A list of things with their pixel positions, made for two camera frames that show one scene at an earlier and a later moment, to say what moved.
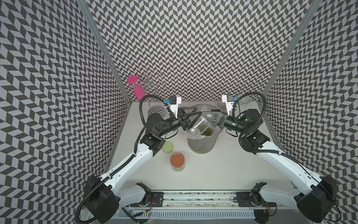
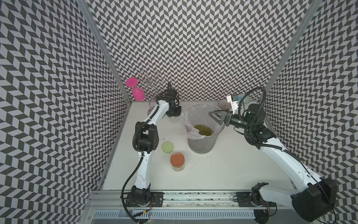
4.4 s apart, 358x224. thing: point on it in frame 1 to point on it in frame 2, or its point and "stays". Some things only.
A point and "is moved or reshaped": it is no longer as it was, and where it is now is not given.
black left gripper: [185, 122] to [178, 112]
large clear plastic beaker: [201, 143] stays
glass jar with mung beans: [204, 126] is moved or reshaped
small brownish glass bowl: [222, 105] stays
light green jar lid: [168, 147] stays
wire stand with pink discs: [144, 87] stays
